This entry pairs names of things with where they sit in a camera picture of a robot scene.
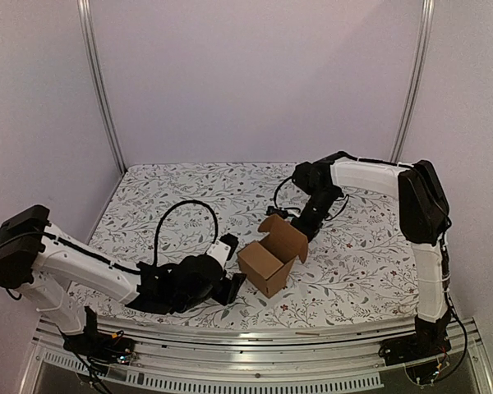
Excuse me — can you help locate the brown cardboard box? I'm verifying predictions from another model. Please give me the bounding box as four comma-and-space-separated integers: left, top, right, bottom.
237, 214, 309, 298

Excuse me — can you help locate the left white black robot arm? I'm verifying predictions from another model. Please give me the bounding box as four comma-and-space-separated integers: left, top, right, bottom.
0, 204, 246, 356

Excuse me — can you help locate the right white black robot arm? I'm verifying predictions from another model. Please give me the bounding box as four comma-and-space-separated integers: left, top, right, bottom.
291, 151, 452, 358

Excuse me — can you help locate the floral patterned table mat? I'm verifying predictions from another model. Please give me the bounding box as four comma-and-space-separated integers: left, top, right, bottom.
63, 162, 452, 329

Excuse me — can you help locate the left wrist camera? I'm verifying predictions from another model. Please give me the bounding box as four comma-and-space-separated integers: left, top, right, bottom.
205, 233, 239, 269

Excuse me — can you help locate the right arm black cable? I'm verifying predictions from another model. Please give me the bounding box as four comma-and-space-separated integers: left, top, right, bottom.
270, 175, 297, 214

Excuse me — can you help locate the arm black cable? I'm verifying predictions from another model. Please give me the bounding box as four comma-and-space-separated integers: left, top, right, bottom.
152, 199, 219, 268
270, 175, 297, 214

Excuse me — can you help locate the aluminium front rail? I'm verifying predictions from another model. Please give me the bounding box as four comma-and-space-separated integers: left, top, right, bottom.
18, 315, 493, 394

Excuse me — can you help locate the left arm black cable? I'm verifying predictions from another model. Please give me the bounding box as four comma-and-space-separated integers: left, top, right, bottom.
152, 199, 219, 268

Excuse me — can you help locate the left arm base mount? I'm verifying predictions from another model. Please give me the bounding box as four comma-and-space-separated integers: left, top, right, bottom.
62, 306, 136, 364

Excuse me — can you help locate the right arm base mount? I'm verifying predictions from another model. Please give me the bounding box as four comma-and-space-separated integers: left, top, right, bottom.
378, 313, 451, 366

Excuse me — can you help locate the right aluminium frame post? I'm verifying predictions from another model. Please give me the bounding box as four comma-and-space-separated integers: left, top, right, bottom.
389, 0, 435, 163

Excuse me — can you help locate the aluminium frame post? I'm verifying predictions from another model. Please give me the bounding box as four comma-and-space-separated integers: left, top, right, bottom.
76, 0, 127, 176
389, 0, 435, 163

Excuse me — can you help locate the left aluminium frame post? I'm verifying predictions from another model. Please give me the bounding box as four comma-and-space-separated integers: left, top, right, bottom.
76, 0, 127, 176

